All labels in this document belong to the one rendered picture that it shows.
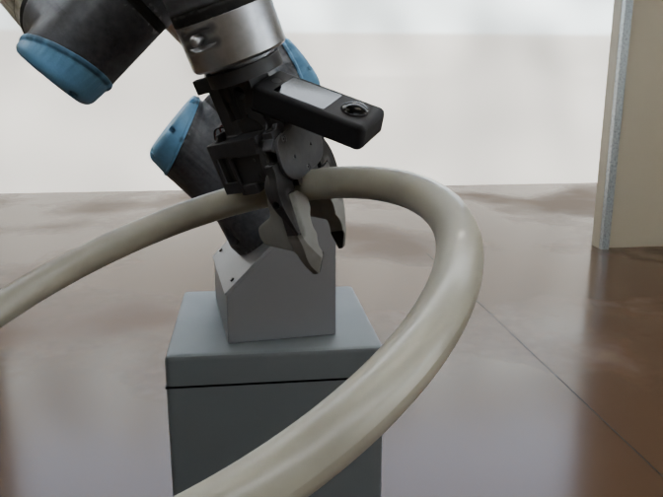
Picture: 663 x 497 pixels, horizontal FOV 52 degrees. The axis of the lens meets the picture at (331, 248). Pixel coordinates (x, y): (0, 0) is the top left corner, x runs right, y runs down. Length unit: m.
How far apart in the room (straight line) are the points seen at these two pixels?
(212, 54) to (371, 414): 0.38
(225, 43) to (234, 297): 0.74
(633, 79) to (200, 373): 5.09
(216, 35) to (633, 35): 5.46
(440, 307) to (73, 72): 0.48
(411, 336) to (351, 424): 0.06
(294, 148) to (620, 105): 5.29
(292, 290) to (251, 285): 0.08
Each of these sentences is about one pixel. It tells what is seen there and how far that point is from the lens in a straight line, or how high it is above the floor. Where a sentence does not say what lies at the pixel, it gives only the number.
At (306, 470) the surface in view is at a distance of 0.31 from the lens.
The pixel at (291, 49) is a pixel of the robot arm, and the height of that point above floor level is 1.38.
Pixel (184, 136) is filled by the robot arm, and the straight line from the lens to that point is 1.27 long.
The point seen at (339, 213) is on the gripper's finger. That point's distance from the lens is 0.70.
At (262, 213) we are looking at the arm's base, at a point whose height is 1.08.
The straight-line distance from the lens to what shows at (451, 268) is 0.39.
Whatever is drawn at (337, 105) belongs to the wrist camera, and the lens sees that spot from 0.61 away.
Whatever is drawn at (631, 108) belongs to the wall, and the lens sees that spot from 5.98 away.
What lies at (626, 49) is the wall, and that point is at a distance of 5.87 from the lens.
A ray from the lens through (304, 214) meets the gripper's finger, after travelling 0.65.
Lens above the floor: 1.32
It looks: 14 degrees down
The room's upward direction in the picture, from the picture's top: straight up
